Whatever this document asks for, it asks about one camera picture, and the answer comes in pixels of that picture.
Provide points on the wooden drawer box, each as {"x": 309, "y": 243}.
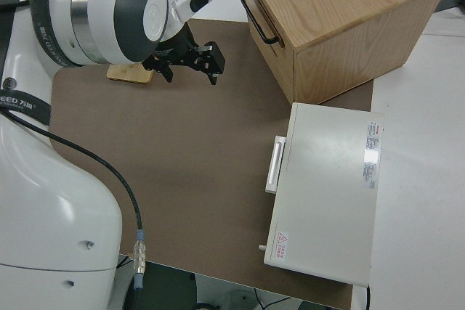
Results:
{"x": 345, "y": 16}

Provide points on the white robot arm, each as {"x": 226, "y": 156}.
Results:
{"x": 54, "y": 197}

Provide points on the brown table mat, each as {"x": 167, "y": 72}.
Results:
{"x": 181, "y": 165}

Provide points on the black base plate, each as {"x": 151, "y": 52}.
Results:
{"x": 167, "y": 288}

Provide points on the white toaster oven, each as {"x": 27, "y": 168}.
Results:
{"x": 327, "y": 186}

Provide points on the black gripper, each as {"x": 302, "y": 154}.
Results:
{"x": 178, "y": 54}

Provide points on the small wooden block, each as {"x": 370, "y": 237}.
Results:
{"x": 127, "y": 73}

